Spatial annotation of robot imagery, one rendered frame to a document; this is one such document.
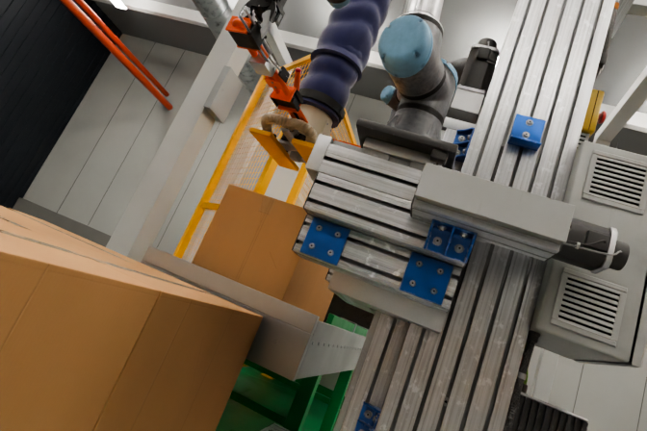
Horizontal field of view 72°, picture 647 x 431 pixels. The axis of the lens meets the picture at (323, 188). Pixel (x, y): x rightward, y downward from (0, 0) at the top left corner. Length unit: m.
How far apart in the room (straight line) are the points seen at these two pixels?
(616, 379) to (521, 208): 10.27
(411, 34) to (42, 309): 0.81
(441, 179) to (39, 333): 0.69
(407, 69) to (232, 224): 1.00
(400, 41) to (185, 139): 1.96
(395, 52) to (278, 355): 1.00
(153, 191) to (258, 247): 1.19
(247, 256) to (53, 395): 0.96
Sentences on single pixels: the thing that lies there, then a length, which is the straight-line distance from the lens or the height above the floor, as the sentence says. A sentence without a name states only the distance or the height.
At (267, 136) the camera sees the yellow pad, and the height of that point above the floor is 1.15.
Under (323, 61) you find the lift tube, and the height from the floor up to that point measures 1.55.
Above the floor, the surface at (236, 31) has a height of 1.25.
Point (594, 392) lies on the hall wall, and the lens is 10.93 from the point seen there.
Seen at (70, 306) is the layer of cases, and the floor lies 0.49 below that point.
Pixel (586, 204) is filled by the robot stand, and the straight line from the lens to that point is 1.18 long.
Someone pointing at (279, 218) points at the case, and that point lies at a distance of 1.67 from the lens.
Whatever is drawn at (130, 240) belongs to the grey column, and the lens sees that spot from 2.71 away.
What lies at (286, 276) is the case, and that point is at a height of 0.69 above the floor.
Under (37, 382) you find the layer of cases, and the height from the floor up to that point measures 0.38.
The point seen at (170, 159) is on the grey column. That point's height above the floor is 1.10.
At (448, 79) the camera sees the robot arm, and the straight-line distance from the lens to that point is 1.10.
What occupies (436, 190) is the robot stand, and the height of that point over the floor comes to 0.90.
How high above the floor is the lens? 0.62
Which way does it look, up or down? 15 degrees up
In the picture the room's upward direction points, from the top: 23 degrees clockwise
